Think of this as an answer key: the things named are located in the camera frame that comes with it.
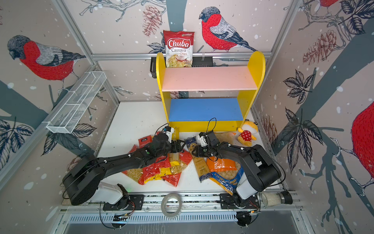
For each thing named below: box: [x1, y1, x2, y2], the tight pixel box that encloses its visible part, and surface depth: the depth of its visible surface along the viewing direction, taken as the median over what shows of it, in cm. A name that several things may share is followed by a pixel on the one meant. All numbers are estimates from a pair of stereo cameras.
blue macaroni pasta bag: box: [208, 162, 245, 196], surface depth 81 cm
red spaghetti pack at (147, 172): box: [138, 162, 161, 186], surface depth 77 cm
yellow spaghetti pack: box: [169, 152, 183, 176], surface depth 83 cm
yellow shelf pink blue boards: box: [155, 50, 266, 133], surface depth 79 cm
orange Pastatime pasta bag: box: [206, 156, 238, 173], surface depth 83 cm
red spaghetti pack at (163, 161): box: [154, 153, 172, 169], surface depth 79 cm
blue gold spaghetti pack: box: [185, 136, 212, 182], surface depth 85 cm
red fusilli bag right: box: [161, 149, 193, 187], surface depth 83 cm
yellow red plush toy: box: [237, 118, 259, 147], surface depth 97 cm
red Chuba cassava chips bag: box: [163, 29, 195, 68], surface depth 85 cm
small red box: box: [138, 135, 152, 149], surface depth 94 cm
